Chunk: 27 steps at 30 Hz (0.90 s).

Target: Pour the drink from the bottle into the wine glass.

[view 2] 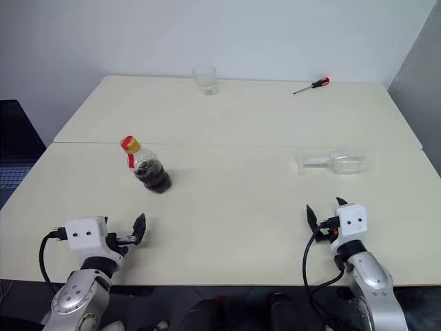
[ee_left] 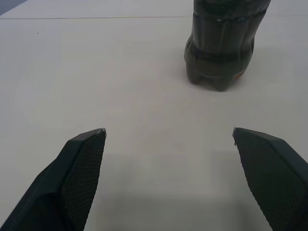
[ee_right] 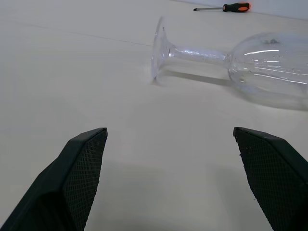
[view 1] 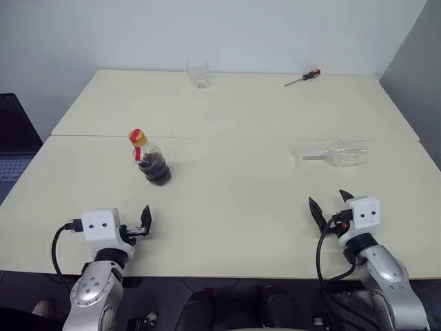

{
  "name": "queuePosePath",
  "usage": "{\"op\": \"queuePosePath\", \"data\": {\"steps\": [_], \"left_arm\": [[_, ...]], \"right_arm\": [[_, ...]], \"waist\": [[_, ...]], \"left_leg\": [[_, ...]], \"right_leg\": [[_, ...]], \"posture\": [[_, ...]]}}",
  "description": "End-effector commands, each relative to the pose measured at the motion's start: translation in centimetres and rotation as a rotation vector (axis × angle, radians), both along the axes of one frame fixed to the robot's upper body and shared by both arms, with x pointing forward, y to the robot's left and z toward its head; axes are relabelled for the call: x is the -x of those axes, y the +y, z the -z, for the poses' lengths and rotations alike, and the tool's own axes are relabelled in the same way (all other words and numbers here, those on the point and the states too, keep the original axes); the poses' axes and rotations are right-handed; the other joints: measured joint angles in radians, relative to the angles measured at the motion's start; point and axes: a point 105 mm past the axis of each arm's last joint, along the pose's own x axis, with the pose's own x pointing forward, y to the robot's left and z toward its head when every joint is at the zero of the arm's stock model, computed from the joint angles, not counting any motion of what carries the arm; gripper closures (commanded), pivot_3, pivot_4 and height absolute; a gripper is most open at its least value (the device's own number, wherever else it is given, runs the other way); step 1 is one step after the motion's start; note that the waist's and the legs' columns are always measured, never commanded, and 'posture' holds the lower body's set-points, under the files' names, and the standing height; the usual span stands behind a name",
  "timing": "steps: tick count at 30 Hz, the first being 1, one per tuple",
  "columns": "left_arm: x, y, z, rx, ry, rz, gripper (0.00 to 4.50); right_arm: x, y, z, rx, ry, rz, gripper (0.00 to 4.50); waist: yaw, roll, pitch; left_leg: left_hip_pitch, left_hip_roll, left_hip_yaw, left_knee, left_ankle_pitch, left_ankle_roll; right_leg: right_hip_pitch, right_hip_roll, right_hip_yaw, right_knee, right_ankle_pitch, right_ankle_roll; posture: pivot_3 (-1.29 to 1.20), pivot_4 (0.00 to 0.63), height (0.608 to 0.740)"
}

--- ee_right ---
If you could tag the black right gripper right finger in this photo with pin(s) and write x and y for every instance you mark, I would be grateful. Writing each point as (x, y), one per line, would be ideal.
(276, 178)

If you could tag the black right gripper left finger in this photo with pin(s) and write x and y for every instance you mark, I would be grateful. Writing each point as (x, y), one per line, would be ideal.
(72, 183)

